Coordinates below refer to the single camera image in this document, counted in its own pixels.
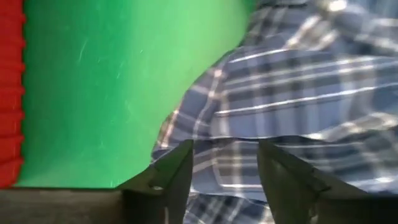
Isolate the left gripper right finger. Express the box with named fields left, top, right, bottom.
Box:
left=257, top=139, right=398, bottom=224

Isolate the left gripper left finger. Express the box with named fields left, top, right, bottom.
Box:
left=0, top=139, right=194, bottom=224

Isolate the blue plaid shirt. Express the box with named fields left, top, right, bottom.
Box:
left=150, top=0, right=398, bottom=224

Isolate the red plastic laundry bin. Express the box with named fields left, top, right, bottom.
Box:
left=0, top=0, right=26, bottom=189

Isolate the green table mat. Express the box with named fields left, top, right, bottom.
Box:
left=15, top=0, right=259, bottom=189

